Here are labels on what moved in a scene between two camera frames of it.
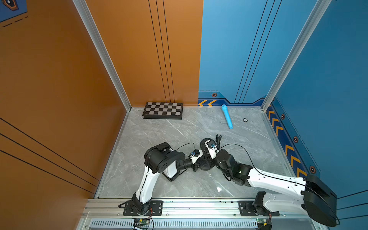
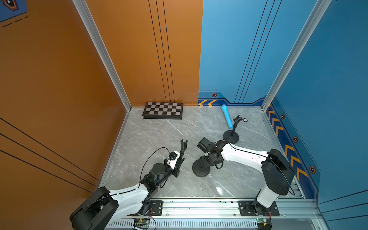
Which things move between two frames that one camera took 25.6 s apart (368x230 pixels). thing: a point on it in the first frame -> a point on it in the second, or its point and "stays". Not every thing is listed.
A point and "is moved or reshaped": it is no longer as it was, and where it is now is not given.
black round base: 202,145 is moved or reshaped
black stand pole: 218,140 -> 184,146
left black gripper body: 195,166 -> 175,171
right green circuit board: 262,221 stays
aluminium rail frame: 109,214 stays
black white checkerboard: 163,110 stays
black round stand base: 204,165 is moved or reshaped
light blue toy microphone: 224,107 stays
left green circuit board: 142,221 stays
